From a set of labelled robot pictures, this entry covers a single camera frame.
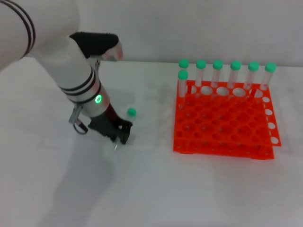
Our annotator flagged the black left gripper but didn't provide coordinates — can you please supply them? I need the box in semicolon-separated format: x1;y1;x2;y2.
88;103;133;145

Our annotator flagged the green-capped clear test tube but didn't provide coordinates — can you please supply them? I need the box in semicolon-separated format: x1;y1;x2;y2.
114;107;137;151
245;61;260;95
178;70;189;111
259;62;277;94
211;60;224;95
195;59;207;98
178;58;190;72
227;60;242;95

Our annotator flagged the orange test tube rack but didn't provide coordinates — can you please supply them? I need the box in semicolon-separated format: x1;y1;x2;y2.
171;79;283;160

